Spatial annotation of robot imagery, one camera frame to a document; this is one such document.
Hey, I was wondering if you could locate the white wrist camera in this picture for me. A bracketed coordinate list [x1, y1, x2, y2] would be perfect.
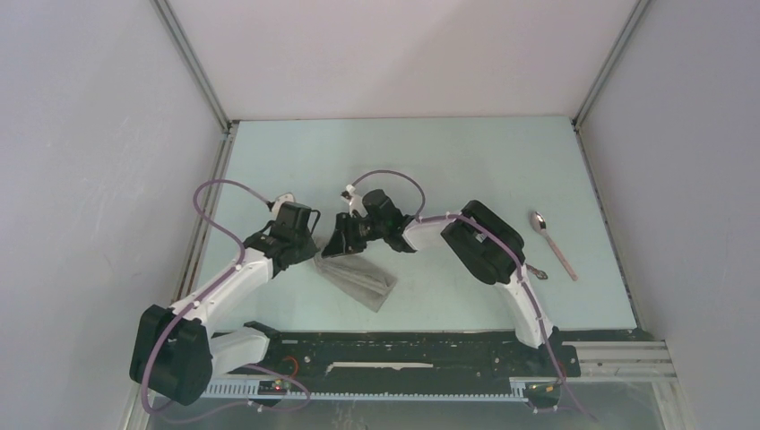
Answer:
[341, 184, 367, 217]
[271, 193, 296, 213]

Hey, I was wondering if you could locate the grey cloth napkin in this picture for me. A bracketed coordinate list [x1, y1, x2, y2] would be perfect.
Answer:
[313, 237, 398, 313]

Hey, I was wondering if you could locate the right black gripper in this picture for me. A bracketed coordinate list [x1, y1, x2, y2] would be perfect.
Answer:
[323, 211, 388, 256]

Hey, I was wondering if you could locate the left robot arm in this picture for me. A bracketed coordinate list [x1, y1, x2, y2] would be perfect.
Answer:
[129, 201, 321, 414]

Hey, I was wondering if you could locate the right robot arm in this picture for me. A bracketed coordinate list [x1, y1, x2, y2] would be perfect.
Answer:
[322, 185, 557, 374]

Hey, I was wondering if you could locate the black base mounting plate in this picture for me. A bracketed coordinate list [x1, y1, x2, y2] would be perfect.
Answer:
[226, 322, 582, 398]

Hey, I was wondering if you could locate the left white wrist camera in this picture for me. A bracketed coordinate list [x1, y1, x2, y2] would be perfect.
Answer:
[271, 193, 296, 213]

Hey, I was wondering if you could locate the pink metal fork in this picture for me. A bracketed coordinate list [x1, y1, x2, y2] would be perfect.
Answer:
[526, 264, 548, 280]

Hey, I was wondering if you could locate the metal spoon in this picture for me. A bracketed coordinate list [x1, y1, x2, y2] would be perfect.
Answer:
[530, 211, 579, 281]

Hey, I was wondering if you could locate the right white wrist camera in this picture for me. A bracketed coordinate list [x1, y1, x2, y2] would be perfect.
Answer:
[341, 184, 367, 217]

